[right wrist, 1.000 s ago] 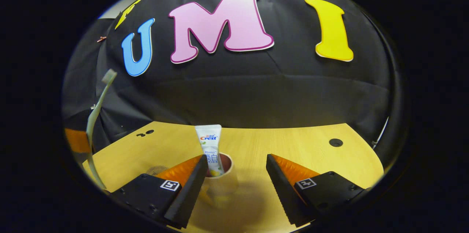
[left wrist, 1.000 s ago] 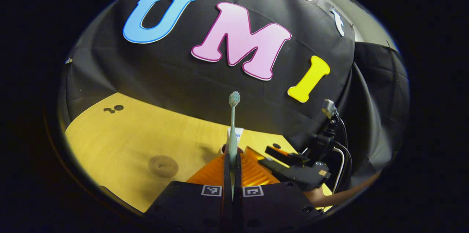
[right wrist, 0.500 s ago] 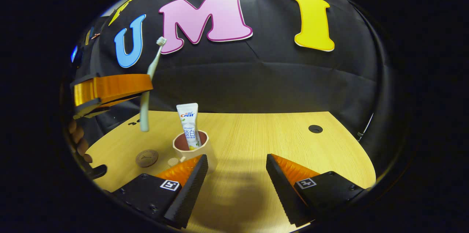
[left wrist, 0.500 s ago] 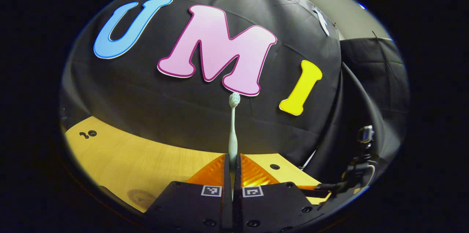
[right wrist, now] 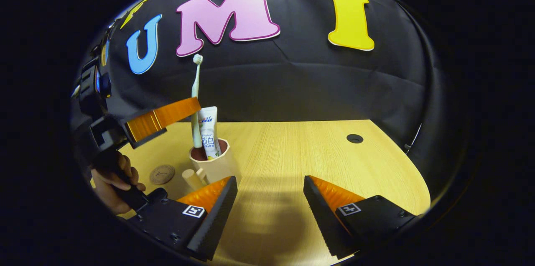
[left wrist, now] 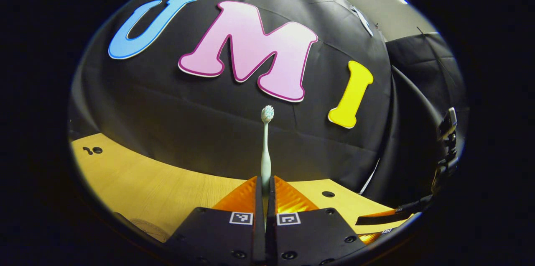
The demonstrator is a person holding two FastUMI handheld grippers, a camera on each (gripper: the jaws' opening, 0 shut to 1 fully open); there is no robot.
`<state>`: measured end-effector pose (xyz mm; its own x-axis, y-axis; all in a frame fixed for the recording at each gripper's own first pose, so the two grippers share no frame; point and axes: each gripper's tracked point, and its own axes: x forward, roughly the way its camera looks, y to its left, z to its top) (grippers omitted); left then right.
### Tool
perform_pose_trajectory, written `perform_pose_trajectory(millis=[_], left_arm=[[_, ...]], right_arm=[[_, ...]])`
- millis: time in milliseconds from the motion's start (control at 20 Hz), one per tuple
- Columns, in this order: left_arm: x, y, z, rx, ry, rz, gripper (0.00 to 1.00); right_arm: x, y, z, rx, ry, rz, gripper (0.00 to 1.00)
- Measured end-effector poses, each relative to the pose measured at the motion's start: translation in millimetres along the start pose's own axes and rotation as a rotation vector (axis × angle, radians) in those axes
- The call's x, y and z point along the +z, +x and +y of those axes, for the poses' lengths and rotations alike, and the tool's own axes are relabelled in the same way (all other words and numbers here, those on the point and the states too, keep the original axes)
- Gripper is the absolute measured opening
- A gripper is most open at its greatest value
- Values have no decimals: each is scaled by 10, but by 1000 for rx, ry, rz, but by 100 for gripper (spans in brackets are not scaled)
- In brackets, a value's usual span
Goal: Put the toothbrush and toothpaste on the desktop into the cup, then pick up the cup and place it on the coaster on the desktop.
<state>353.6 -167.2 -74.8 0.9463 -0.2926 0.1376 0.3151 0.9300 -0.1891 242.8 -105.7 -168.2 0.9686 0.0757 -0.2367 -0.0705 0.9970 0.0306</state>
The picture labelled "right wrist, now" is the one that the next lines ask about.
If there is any white toothpaste tube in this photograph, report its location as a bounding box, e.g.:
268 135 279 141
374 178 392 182
198 106 222 160

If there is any round cork coaster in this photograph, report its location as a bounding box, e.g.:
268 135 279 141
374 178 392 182
150 164 176 185

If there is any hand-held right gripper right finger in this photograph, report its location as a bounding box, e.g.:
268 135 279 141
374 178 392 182
303 175 418 258

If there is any wooden desktop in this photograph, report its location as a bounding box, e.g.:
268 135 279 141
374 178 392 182
90 120 431 264

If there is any black backdrop cloth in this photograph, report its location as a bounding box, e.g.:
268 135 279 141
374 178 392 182
71 0 460 183

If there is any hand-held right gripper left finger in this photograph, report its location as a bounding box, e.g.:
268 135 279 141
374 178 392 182
125 176 238 261

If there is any beige cup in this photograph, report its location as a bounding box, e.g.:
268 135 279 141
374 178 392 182
182 138 241 192

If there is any pale green toothbrush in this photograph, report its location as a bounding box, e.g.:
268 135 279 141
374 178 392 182
191 54 204 149

